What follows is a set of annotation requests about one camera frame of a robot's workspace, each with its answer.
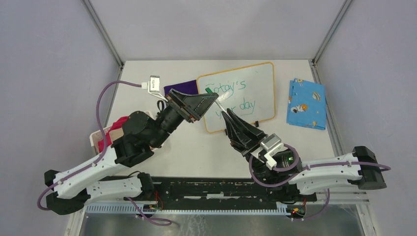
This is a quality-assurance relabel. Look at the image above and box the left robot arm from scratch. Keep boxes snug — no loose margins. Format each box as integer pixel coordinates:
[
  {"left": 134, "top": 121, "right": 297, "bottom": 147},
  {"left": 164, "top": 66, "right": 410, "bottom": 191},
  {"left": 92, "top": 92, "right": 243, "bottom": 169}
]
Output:
[{"left": 44, "top": 89, "right": 218, "bottom": 215}]

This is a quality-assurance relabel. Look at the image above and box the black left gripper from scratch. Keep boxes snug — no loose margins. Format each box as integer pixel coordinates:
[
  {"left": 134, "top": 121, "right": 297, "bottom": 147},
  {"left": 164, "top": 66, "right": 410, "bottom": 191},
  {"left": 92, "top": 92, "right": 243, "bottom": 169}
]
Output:
[{"left": 150, "top": 88, "right": 219, "bottom": 148}]

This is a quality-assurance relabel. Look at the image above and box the white plastic basket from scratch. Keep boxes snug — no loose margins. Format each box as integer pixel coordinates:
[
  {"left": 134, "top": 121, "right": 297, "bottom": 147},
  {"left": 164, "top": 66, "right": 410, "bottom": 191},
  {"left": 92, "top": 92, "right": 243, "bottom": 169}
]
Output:
[{"left": 89, "top": 111, "right": 155, "bottom": 155}]

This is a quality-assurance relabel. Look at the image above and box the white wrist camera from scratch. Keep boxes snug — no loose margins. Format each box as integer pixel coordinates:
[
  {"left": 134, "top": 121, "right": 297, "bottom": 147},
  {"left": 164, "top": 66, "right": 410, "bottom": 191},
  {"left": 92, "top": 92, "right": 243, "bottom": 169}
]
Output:
[
  {"left": 258, "top": 133, "right": 284, "bottom": 170},
  {"left": 148, "top": 75, "right": 167, "bottom": 101}
]

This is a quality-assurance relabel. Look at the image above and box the green capped whiteboard marker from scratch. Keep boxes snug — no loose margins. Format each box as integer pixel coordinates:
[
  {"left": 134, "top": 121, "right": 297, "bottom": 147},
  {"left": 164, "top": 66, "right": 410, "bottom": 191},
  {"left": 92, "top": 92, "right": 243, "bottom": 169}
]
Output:
[{"left": 215, "top": 99, "right": 227, "bottom": 113}]

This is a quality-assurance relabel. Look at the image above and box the blue patterned cloth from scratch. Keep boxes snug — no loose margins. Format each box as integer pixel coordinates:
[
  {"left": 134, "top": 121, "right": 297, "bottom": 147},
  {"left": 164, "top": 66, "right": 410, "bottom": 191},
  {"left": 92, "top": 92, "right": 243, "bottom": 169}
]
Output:
[{"left": 286, "top": 78, "right": 327, "bottom": 130}]

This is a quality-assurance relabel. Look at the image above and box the beige cloth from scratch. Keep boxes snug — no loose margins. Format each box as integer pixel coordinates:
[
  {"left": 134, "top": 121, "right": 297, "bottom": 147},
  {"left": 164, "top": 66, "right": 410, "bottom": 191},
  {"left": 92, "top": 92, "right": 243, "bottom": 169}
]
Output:
[{"left": 108, "top": 128, "right": 124, "bottom": 143}]

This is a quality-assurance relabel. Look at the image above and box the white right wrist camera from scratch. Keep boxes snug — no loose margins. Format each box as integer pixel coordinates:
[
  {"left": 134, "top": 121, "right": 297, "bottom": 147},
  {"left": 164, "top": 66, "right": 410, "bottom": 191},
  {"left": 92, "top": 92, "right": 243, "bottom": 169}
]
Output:
[{"left": 258, "top": 133, "right": 284, "bottom": 170}]

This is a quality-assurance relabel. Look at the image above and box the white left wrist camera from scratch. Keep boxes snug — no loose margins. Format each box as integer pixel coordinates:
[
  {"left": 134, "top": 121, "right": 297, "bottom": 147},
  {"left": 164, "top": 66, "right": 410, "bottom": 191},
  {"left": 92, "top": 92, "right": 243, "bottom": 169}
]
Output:
[{"left": 148, "top": 75, "right": 167, "bottom": 101}]

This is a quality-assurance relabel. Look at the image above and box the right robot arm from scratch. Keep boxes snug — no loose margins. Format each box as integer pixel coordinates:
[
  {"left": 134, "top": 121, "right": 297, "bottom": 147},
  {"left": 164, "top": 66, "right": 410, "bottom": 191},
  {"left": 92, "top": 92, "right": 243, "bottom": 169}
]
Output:
[{"left": 221, "top": 109, "right": 391, "bottom": 201}]

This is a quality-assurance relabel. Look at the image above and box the yellow framed whiteboard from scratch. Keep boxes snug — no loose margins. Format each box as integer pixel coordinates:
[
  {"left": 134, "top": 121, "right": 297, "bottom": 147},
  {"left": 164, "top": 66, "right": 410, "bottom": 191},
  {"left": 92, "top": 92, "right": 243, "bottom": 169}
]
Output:
[{"left": 196, "top": 62, "right": 276, "bottom": 123}]

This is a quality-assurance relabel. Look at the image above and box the red cloth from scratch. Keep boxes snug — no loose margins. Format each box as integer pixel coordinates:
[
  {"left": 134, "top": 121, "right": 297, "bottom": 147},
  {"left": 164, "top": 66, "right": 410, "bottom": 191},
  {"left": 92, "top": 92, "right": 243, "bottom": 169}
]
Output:
[{"left": 90, "top": 116, "right": 128, "bottom": 154}]

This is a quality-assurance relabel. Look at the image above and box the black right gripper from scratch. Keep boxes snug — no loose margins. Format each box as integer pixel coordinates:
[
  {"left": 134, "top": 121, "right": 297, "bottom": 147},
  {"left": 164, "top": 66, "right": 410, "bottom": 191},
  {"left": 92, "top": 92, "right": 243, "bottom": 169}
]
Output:
[{"left": 222, "top": 109, "right": 276, "bottom": 181}]

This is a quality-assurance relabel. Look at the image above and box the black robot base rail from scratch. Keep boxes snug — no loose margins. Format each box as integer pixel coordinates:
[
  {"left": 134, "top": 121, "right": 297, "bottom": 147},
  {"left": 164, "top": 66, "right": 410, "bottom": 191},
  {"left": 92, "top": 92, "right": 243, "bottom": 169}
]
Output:
[{"left": 133, "top": 177, "right": 317, "bottom": 210}]

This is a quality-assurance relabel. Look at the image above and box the purple cloth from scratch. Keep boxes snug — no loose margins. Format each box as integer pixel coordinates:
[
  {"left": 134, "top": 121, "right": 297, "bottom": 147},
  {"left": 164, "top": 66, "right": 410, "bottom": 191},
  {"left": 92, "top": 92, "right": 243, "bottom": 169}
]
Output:
[{"left": 164, "top": 80, "right": 199, "bottom": 95}]

